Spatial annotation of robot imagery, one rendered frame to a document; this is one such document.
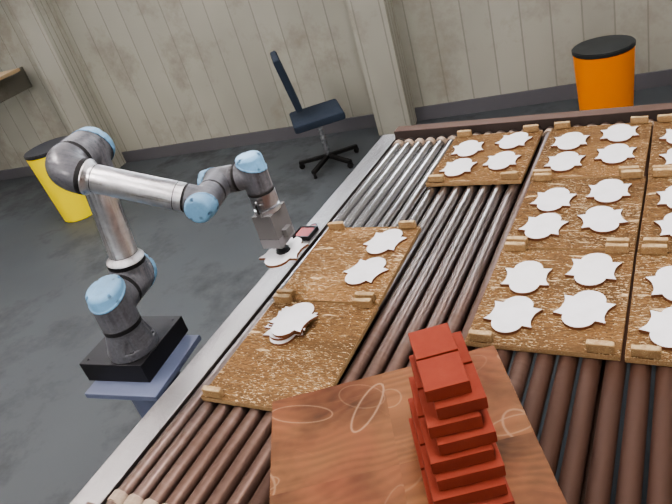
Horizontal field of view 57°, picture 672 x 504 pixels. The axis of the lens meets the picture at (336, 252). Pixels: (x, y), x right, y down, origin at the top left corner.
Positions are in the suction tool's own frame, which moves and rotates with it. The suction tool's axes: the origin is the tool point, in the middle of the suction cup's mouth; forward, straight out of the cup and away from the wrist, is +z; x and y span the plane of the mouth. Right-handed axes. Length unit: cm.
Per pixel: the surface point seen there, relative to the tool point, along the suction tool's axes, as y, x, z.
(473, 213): 51, -40, 19
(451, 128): 119, -15, 16
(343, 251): 25.8, -3.0, 16.6
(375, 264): 17.6, -18.0, 15.9
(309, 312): -9.6, -8.7, 13.3
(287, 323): -14.8, -4.1, 13.3
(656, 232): 36, -95, 17
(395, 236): 33.4, -19.1, 15.9
